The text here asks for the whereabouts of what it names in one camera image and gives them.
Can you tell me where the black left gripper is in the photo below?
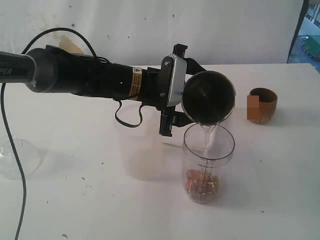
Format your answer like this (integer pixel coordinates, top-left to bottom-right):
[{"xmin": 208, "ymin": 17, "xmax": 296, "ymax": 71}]
[{"xmin": 144, "ymin": 43, "xmax": 206, "ymax": 137}]

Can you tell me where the stainless steel cup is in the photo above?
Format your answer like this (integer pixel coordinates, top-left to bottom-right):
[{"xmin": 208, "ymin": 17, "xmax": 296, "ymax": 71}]
[{"xmin": 181, "ymin": 70, "xmax": 236, "ymax": 126}]

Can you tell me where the brown wooden cup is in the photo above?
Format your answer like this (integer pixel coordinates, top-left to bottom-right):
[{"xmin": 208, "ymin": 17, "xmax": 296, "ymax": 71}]
[{"xmin": 246, "ymin": 87, "xmax": 278, "ymax": 124}]

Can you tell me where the wooden pieces pile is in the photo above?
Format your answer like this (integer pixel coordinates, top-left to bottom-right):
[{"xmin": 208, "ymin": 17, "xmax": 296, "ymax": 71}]
[{"xmin": 184, "ymin": 169, "xmax": 222, "ymax": 204}]

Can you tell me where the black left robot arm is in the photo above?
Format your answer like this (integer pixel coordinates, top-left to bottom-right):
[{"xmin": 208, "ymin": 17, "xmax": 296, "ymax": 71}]
[{"xmin": 0, "ymin": 44, "xmax": 204, "ymax": 137}]

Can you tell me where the clear measuring beaker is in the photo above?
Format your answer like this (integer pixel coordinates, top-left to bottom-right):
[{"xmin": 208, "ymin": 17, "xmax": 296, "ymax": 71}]
[{"xmin": 181, "ymin": 124, "xmax": 236, "ymax": 202}]

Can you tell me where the white plastic tray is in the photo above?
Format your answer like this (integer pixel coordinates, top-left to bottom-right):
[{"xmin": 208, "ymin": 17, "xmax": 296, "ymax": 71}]
[{"xmin": 203, "ymin": 124, "xmax": 218, "ymax": 153}]

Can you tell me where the translucent plastic container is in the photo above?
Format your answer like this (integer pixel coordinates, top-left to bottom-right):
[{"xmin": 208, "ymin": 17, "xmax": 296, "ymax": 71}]
[{"xmin": 120, "ymin": 107, "xmax": 185, "ymax": 182}]

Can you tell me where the clear plastic dome lid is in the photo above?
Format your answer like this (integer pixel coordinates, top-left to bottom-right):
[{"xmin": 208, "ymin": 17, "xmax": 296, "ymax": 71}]
[{"xmin": 0, "ymin": 136, "xmax": 42, "ymax": 180}]

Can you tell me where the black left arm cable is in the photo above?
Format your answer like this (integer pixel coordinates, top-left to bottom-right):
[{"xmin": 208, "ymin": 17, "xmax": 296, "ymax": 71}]
[{"xmin": 0, "ymin": 27, "xmax": 145, "ymax": 240}]

